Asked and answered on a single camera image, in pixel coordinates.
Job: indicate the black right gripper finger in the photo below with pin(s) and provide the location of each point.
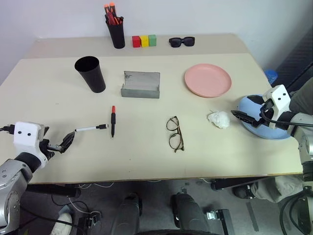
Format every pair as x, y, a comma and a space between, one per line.
244, 117
255, 100

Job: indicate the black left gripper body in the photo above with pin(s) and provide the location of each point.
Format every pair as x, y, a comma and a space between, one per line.
45, 147

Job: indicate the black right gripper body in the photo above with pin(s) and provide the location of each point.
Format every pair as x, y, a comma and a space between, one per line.
266, 110

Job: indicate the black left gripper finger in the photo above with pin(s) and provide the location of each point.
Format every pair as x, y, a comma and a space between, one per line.
70, 137
63, 146

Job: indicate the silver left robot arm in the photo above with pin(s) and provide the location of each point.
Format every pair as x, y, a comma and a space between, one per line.
9, 176

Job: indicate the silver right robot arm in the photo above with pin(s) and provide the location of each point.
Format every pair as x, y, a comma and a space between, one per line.
305, 144

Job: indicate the light blue bowl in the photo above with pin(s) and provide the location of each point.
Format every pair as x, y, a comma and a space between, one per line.
247, 107

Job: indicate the white marker with black cap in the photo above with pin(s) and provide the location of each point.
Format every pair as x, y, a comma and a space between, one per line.
88, 128

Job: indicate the crumpled white tissue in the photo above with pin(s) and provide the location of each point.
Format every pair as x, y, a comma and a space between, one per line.
220, 119

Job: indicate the person in dark top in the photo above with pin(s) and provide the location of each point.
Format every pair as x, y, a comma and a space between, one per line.
302, 98

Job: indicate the red-capped black pen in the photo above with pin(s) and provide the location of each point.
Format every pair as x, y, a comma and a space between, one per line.
113, 122

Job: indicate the pink plate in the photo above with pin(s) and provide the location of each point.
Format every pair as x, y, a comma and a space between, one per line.
207, 79

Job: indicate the black radiator panel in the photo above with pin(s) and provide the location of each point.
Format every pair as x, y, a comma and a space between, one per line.
296, 61

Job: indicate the empty black cup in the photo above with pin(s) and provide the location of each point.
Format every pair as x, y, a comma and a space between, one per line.
91, 76

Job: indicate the tortoiseshell eyeglasses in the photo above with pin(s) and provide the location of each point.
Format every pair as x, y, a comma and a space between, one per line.
179, 137

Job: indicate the white sneaker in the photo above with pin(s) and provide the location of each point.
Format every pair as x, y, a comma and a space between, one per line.
61, 224

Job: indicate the black box on floor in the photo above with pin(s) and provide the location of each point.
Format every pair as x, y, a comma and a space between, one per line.
89, 220

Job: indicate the black sunglasses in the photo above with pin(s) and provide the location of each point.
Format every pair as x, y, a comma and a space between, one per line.
182, 41

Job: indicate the dark rounded shape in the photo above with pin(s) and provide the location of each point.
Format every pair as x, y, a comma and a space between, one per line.
128, 215
189, 215

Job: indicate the grey floor tape strip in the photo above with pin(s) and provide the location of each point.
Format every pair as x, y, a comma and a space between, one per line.
252, 216

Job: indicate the black pen holder cup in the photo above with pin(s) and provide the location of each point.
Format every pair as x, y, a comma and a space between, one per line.
117, 34

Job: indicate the red block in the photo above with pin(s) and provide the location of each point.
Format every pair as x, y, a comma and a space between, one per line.
136, 41

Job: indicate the green block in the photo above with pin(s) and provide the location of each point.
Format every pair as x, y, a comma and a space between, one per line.
152, 40

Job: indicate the yellow block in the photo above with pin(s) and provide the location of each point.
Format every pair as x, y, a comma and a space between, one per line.
144, 41

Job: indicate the red pen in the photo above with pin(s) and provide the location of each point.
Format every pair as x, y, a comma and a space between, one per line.
111, 19

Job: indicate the orange and black pen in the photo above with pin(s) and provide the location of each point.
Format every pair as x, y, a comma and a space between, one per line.
119, 20

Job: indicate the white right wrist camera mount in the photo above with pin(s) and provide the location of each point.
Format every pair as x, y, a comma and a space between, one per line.
280, 98

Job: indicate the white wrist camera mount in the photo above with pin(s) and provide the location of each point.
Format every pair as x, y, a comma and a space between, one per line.
25, 139
280, 98

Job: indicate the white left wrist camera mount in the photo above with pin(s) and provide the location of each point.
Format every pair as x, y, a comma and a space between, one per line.
25, 139

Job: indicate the black table frame bar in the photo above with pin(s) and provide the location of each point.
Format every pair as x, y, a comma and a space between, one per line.
232, 183

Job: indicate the metal caster bracket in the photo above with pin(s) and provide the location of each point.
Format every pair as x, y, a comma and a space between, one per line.
217, 216

